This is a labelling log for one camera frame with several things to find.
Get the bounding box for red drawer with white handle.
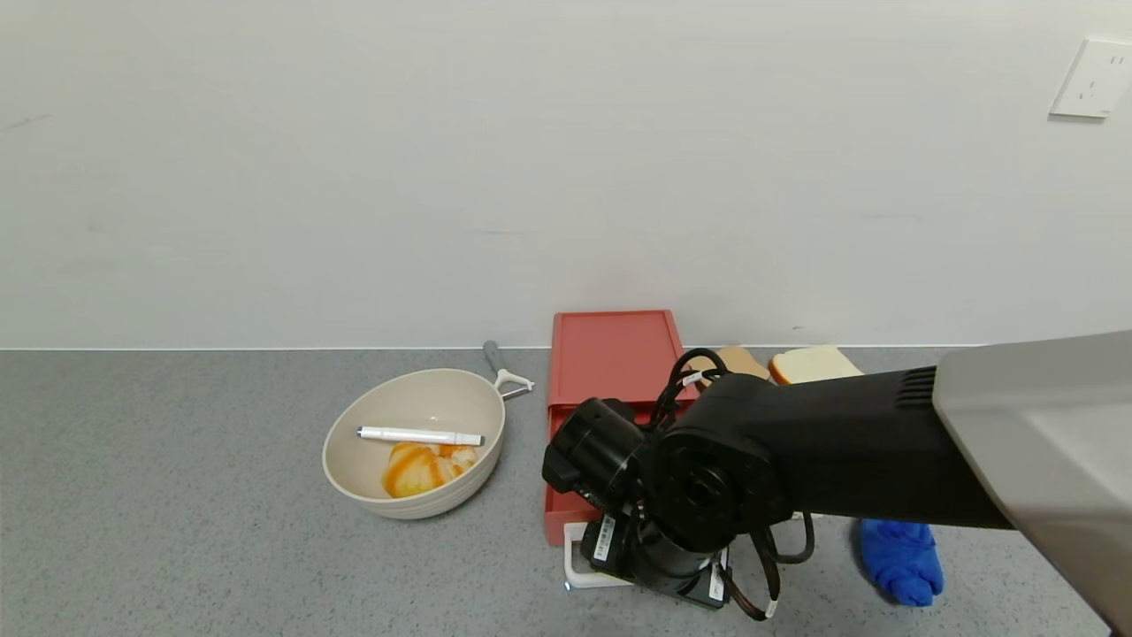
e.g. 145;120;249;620
542;400;639;590

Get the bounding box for brown toast slice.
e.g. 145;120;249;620
699;345;770;383

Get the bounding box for white marker pen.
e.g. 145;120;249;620
356;426;486;447

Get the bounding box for orange striped bread roll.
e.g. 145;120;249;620
382;442;478;499

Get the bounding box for beige ribbed bowl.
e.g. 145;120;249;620
322;368;507;520

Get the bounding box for white bread slice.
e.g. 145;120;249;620
769;345;866;387

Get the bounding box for blue crumpled cloth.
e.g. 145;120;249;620
858;518;945;608

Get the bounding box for grey handled white peeler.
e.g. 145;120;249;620
483;342;536;401

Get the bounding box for black cable with white tag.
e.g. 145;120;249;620
653;349;728;426

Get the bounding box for black looping cable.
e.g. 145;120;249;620
716;513;815;622

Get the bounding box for white wall socket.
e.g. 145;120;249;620
1050;38;1132;119

